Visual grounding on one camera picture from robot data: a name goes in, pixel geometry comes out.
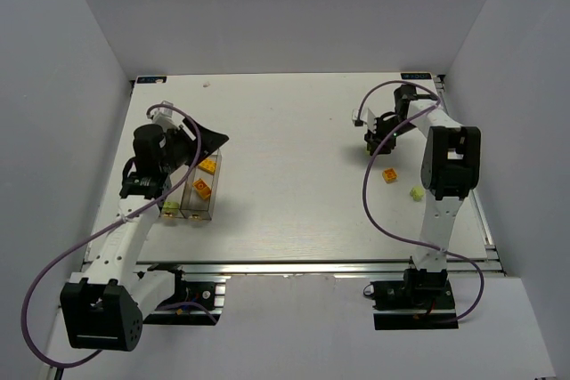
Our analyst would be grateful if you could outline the orange and green lego stack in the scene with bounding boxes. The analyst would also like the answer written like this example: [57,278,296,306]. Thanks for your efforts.
[198,158,217,175]

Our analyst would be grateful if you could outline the large orange lego brick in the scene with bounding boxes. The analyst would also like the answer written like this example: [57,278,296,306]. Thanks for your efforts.
[192,179,212,200]

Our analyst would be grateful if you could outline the green and lime lego stack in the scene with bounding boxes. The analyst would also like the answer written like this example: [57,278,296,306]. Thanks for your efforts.
[162,201,180,213]

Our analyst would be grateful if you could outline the pale yellow small lego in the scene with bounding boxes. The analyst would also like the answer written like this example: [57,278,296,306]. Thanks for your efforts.
[410,186,425,202]

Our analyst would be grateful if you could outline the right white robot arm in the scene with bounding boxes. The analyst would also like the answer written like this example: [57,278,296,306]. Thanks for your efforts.
[353,80,481,274]

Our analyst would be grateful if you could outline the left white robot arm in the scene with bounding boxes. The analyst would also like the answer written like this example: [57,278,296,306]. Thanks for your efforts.
[60,118,229,352]

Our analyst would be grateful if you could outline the right blue table label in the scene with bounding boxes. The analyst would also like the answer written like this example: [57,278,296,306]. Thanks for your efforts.
[400,72,432,80]

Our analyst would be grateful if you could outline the blue table label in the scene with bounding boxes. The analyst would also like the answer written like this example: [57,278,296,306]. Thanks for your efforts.
[400,72,432,80]
[135,76,167,85]

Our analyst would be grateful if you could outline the small orange lego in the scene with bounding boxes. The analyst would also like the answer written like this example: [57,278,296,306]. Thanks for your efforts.
[382,168,398,183]

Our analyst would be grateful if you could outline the middle clear container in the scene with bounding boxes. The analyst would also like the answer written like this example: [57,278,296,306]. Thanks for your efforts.
[160,200,183,218]

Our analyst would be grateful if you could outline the clear container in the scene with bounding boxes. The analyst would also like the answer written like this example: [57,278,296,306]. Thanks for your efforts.
[180,150,222,221]
[160,200,183,218]

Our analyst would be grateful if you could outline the right clear container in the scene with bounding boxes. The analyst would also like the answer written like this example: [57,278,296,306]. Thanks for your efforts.
[180,150,222,221]

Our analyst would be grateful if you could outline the left blue table label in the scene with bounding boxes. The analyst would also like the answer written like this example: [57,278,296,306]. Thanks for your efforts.
[135,76,167,85]

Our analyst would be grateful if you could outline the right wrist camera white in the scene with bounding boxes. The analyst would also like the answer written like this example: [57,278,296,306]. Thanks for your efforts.
[352,108,377,132]

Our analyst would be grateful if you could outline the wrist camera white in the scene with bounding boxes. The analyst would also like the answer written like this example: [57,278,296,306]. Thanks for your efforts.
[352,108,377,132]
[147,101,176,132]

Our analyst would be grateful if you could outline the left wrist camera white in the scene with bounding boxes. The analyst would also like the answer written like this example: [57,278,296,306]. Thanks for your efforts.
[147,101,176,132]

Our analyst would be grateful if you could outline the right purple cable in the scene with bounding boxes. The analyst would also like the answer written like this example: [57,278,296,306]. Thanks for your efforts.
[361,80,485,323]

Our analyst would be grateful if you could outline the purple cable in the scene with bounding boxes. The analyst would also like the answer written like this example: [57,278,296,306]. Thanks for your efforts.
[21,103,220,368]
[361,80,485,323]

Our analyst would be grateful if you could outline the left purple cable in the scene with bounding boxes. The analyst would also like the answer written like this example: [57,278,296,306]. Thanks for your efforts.
[21,103,220,368]

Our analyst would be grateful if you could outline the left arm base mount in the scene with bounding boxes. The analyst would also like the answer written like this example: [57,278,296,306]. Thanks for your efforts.
[143,263,221,326]

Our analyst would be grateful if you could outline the aluminium table rail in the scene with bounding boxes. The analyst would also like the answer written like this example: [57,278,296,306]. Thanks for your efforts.
[82,257,504,279]

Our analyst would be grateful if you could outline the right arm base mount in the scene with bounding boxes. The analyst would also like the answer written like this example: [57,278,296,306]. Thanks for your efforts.
[362,268,459,331]

